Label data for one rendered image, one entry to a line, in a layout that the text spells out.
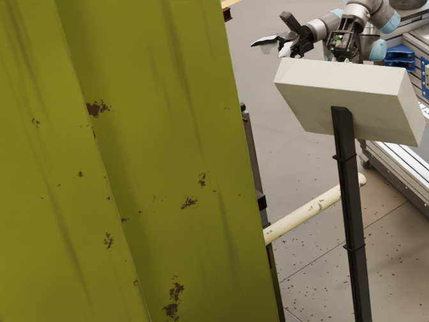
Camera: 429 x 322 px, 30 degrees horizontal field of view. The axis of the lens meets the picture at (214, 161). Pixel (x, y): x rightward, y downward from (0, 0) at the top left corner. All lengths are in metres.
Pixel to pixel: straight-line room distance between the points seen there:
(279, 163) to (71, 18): 2.27
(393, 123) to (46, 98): 0.92
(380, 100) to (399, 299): 1.22
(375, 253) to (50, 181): 1.83
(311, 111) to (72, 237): 0.77
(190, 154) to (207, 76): 0.21
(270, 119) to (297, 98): 2.10
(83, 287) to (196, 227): 0.40
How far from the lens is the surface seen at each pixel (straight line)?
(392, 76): 2.03
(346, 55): 2.36
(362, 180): 2.63
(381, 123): 2.16
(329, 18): 2.82
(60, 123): 1.72
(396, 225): 3.44
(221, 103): 2.06
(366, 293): 2.53
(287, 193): 3.68
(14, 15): 1.62
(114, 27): 1.83
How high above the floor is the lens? 2.15
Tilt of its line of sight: 32 degrees down
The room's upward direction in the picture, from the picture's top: 12 degrees counter-clockwise
